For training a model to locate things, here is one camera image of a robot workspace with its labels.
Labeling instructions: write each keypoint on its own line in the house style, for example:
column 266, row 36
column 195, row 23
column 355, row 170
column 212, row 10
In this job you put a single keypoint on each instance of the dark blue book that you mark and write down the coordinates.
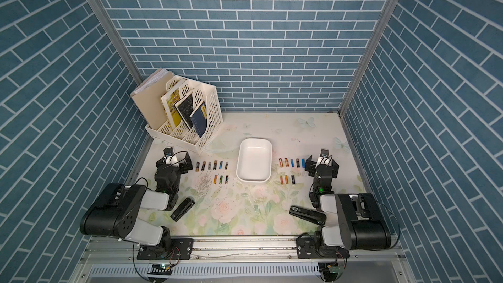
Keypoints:
column 199, row 119

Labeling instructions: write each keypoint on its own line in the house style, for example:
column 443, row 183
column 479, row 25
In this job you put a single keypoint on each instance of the white perforated file organizer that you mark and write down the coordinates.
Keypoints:
column 181, row 136

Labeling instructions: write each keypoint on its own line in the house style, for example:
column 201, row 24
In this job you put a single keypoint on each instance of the black stapler left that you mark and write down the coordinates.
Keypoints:
column 182, row 209

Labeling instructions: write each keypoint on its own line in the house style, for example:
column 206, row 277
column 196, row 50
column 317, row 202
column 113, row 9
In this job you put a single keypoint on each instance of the white vented cable duct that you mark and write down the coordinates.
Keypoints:
column 209, row 270

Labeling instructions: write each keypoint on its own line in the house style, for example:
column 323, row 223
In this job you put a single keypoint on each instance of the black stapler right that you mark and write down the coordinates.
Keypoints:
column 311, row 216

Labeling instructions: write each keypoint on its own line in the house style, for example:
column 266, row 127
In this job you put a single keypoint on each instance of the yellow cover book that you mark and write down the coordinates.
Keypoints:
column 169, row 99

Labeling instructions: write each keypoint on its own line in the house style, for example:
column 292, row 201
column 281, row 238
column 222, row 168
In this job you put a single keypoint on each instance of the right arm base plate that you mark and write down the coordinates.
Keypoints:
column 310, row 247

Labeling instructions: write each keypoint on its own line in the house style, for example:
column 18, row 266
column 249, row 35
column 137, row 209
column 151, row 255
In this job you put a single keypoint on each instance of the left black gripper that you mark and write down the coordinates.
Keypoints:
column 184, row 169

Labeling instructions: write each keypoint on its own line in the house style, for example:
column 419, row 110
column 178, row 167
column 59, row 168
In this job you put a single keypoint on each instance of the beige paper folder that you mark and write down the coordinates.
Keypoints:
column 147, row 97

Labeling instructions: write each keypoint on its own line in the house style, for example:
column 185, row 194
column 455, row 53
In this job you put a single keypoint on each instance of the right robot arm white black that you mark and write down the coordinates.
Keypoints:
column 349, row 221

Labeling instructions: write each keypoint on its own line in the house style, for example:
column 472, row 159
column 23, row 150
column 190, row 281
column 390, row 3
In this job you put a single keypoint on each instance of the black stapler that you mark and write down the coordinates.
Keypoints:
column 311, row 216
column 182, row 209

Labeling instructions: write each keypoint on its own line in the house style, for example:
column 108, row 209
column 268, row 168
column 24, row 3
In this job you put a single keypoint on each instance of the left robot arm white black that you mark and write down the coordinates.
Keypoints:
column 115, row 211

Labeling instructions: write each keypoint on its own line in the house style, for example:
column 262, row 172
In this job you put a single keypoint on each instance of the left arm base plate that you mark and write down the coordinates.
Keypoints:
column 171, row 250

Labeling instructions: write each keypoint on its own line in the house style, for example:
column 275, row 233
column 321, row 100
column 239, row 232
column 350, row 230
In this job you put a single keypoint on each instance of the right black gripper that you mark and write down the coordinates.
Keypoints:
column 312, row 166

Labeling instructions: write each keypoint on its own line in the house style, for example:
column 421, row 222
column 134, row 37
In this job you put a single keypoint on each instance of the white plastic storage box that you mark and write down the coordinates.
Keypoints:
column 254, row 163

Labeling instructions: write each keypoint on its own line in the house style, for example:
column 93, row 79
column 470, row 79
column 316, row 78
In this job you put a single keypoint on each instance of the black cover book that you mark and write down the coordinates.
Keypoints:
column 185, row 108

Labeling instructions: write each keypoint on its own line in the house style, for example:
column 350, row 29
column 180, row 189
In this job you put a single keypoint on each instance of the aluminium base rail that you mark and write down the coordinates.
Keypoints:
column 361, row 266

